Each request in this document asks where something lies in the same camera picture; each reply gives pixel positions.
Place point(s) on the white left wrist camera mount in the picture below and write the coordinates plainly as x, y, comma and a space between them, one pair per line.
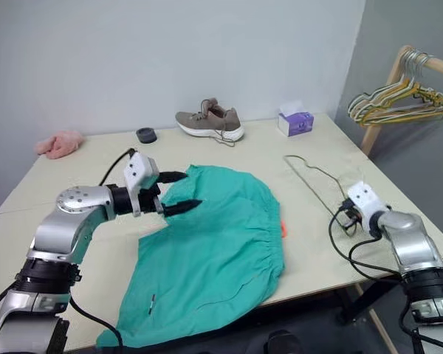
138, 167

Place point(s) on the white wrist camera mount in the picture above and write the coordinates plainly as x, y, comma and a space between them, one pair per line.
365, 201
138, 167

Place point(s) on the pink fluffy cloth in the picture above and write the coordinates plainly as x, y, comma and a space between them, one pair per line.
61, 144

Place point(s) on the dark rounded shape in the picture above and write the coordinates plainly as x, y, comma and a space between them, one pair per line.
282, 343

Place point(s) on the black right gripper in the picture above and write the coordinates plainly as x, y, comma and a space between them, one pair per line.
347, 209

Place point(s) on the black round tape roll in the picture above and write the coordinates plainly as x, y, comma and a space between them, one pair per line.
147, 135

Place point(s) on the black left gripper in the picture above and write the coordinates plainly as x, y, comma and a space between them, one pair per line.
150, 201

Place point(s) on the hangers on wooden rack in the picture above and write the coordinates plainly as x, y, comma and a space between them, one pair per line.
382, 103

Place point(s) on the small orange tag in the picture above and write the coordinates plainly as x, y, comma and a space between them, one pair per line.
284, 229

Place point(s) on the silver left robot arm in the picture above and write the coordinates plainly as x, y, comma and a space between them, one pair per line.
75, 225

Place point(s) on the green shorts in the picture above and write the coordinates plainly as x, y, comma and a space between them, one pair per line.
214, 250

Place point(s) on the purple and white tissue box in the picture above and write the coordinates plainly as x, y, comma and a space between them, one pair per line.
297, 121

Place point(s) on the light wooden slanted leg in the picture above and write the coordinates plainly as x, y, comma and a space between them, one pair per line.
384, 332

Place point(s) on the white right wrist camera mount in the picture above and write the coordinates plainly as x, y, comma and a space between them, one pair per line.
365, 201

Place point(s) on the black table leg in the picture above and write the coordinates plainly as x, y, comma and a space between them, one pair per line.
369, 298

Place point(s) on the grey-brown sneaker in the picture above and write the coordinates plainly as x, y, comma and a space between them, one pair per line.
210, 119

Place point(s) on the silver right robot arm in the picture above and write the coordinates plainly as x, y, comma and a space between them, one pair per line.
409, 236

